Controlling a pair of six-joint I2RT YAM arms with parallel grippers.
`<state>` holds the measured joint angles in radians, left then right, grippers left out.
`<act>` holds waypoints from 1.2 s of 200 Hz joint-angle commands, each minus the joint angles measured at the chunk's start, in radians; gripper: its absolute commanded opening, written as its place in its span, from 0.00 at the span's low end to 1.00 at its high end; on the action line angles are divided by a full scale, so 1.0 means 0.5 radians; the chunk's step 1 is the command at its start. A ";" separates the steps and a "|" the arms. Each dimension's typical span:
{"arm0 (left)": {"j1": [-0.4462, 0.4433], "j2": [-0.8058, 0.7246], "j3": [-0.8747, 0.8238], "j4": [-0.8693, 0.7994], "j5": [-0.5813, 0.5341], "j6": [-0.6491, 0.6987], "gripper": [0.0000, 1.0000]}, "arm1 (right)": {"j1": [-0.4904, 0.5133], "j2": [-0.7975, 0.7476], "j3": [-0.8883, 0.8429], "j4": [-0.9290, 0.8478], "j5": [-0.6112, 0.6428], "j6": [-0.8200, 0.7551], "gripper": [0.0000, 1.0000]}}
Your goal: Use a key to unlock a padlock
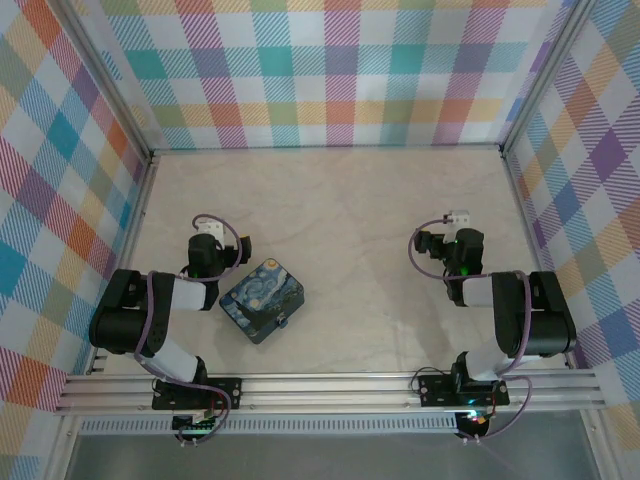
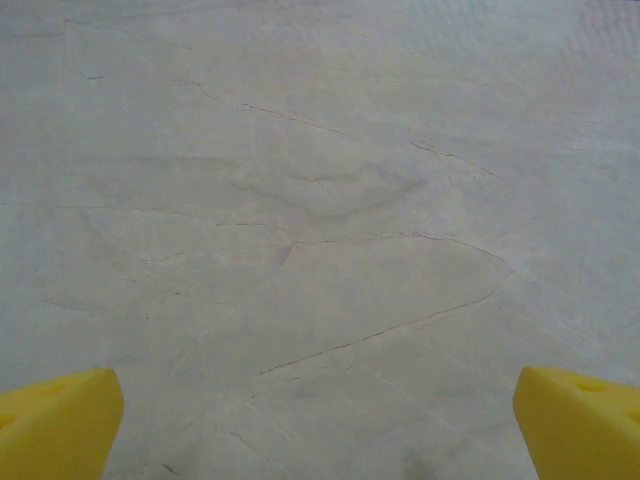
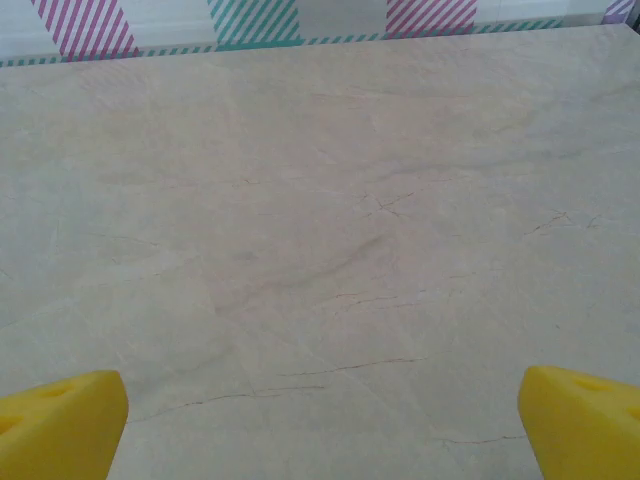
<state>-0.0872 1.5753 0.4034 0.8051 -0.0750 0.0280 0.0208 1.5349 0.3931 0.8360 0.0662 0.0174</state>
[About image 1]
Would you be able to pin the starry night print tin box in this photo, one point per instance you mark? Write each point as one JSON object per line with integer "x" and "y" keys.
{"x": 260, "y": 300}

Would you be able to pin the small padlock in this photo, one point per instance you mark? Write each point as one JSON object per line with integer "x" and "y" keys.
{"x": 283, "y": 320}

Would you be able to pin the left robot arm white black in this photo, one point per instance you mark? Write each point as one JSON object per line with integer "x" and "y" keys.
{"x": 120, "y": 325}

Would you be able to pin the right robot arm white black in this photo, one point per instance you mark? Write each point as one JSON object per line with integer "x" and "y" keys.
{"x": 545, "y": 320}

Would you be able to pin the grey metal plate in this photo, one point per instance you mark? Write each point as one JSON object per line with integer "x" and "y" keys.
{"x": 325, "y": 457}

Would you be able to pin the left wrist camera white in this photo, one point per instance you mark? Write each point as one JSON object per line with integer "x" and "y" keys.
{"x": 210, "y": 228}

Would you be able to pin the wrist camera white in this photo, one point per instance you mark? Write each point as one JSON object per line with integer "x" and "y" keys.
{"x": 210, "y": 228}
{"x": 459, "y": 216}

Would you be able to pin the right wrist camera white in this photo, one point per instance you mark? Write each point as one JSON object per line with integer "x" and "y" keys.
{"x": 459, "y": 216}

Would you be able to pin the aluminium frame bar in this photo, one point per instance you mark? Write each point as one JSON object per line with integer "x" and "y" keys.
{"x": 132, "y": 240}
{"x": 525, "y": 210}

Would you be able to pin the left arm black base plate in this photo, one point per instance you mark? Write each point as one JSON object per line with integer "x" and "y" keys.
{"x": 227, "y": 392}

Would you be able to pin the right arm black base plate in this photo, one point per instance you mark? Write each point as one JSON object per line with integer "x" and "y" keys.
{"x": 435, "y": 390}

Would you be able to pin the aluminium mounting rail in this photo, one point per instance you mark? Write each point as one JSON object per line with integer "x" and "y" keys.
{"x": 325, "y": 392}

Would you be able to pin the aluminium frame post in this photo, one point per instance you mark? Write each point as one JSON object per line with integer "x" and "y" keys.
{"x": 107, "y": 80}
{"x": 547, "y": 75}

